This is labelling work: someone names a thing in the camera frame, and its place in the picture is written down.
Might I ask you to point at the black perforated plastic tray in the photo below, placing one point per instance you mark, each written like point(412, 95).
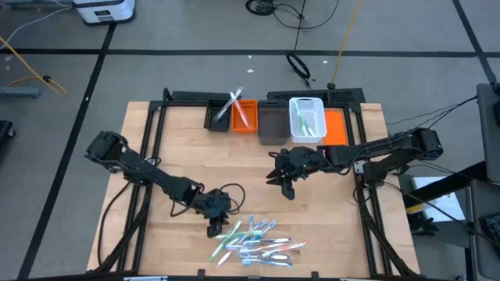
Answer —
point(343, 95)

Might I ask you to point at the black metal beam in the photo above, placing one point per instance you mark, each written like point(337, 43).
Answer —
point(449, 183)

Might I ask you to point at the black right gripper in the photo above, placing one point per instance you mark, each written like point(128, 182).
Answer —
point(301, 162)

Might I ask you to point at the black chair caster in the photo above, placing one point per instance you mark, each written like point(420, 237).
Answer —
point(6, 130)

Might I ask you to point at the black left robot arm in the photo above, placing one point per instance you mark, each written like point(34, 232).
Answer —
point(144, 171)

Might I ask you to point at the black plastic bin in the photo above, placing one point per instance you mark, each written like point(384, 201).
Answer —
point(218, 125)

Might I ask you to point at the orange flat plastic lid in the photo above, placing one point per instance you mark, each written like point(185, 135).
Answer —
point(336, 129)

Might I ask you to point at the white box appliance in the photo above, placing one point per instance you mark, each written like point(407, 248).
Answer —
point(103, 11)

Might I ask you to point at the black aluminium table frame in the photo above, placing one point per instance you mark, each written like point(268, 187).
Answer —
point(156, 105)

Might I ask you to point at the orange plastic basket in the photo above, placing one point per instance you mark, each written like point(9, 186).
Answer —
point(252, 117)

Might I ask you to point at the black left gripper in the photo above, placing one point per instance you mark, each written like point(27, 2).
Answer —
point(213, 205)

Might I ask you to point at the grey metal bar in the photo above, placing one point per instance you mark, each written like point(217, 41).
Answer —
point(19, 92)

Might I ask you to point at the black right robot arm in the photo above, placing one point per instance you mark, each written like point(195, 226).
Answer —
point(375, 150)

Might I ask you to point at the grey furniture panel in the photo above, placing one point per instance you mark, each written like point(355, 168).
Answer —
point(478, 253)

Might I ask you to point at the white perforated plastic basket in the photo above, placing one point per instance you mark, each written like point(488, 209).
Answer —
point(318, 117)

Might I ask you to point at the blue white toothbrush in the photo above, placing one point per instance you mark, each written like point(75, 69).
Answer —
point(270, 225)
point(259, 227)
point(269, 264)
point(252, 224)

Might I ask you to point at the grey plastic bin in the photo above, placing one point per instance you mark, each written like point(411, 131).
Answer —
point(273, 125)

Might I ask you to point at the purple white toothbrush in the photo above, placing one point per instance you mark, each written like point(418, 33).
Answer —
point(240, 247)
point(228, 104)
point(230, 236)
point(273, 257)

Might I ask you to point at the green white toothbrush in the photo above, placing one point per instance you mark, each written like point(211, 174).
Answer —
point(301, 117)
point(226, 241)

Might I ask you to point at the white board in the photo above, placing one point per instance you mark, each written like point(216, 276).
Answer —
point(441, 207)

